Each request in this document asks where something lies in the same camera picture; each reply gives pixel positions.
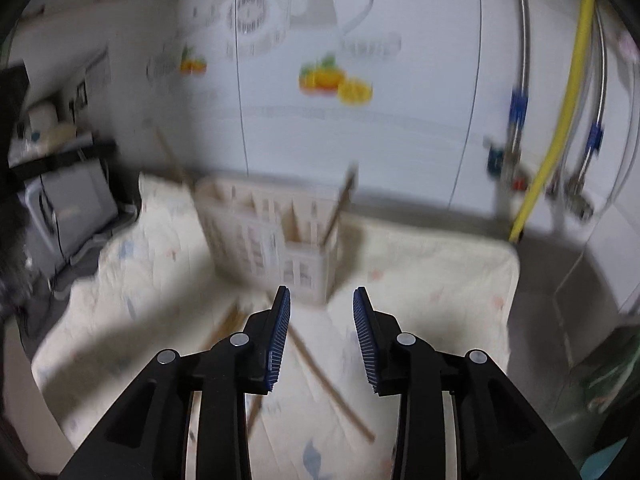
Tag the cream patterned quilted mat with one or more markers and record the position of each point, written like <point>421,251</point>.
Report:
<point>173,279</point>

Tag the green plastic items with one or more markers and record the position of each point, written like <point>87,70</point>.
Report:
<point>608,386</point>

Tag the wooden chopstick leftmost of bundle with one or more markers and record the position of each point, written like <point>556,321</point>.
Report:
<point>349,185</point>

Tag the cream perforated utensil holder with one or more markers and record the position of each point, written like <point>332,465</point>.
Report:
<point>268,234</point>

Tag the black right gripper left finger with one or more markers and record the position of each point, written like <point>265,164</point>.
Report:
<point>145,432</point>

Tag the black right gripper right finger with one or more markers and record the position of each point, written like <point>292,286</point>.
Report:
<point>498,433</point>

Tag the grey microwave oven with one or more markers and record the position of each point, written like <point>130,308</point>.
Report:
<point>66,207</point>

